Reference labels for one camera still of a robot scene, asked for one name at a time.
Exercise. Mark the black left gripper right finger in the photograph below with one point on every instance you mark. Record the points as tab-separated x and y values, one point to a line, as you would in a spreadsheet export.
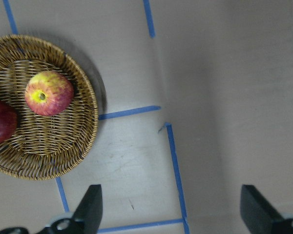
260	216

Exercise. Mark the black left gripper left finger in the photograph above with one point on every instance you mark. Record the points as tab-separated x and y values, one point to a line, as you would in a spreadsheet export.
85	220

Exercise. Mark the yellow red apple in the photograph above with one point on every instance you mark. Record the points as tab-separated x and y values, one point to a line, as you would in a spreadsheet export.
48	93

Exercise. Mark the woven wicker basket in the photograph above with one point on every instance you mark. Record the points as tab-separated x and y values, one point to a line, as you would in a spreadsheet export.
44	147

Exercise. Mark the dark red apple in basket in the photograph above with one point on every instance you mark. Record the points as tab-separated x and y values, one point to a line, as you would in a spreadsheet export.
8	121

